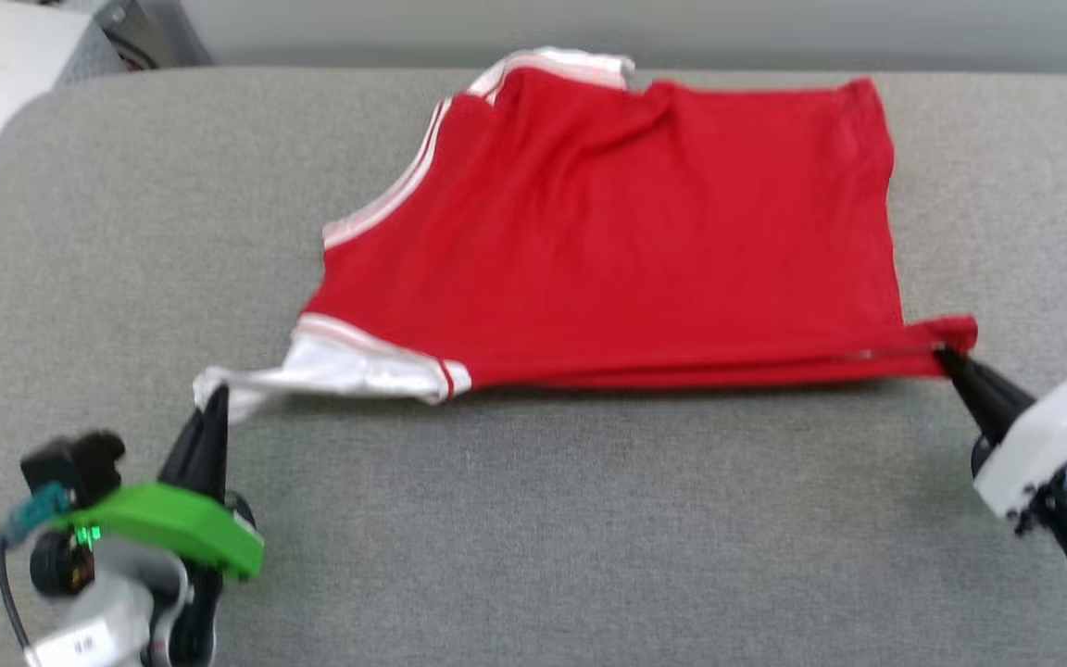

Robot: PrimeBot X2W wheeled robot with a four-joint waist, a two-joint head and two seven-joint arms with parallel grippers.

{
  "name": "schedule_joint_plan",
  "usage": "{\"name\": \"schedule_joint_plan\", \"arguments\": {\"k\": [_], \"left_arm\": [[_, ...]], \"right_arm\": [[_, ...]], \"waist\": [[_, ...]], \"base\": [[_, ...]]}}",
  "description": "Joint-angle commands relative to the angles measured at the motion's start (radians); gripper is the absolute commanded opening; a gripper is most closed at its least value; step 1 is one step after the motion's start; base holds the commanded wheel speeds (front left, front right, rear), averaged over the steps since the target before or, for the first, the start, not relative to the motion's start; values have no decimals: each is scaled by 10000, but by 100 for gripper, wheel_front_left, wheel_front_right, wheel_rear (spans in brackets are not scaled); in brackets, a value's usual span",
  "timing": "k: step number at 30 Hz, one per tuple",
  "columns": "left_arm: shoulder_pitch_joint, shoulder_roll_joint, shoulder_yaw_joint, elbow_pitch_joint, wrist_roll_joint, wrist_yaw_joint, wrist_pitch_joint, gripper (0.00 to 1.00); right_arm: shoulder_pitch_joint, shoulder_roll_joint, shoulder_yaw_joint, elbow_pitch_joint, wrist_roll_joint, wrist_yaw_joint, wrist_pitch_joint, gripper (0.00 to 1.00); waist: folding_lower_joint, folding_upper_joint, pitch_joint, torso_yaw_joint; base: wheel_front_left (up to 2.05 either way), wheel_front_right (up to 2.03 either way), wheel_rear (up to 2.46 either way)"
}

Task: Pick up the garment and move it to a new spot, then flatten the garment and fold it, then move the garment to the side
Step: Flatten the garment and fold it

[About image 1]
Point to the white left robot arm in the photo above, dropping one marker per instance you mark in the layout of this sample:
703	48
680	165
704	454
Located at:
126	611

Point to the grey metal partition foot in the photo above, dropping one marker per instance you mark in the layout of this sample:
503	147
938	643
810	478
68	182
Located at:
154	32

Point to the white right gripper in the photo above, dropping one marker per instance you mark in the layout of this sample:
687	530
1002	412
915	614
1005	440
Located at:
1043	440

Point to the grey fabric sofa seat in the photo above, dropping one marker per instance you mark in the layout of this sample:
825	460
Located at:
533	519

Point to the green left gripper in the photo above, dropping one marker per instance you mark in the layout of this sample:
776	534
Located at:
172	523

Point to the white metal equipment box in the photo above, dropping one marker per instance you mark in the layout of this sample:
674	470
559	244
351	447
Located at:
6	102

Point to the white partition panel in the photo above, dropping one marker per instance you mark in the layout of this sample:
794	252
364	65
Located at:
774	32

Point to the red and white garment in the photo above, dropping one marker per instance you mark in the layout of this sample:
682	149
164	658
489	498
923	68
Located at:
645	241

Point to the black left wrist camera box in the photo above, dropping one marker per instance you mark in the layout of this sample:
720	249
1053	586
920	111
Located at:
75	459

